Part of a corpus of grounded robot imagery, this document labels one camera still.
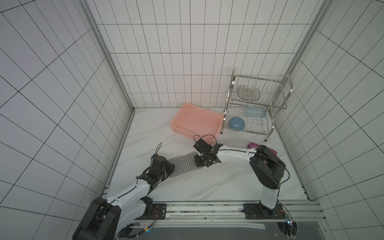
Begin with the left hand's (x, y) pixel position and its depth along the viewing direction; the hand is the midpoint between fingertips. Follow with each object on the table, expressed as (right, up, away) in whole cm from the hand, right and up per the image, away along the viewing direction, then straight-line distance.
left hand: (173, 168), depth 88 cm
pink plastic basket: (+15, +26, +22) cm, 38 cm away
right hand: (+12, +2, +1) cm, 12 cm away
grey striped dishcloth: (+7, +6, -8) cm, 12 cm away
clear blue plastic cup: (+59, +35, +22) cm, 72 cm away
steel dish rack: (+46, +40, -3) cm, 61 cm away
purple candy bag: (+51, +13, +4) cm, 53 cm away
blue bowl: (+42, +27, +13) cm, 51 cm away
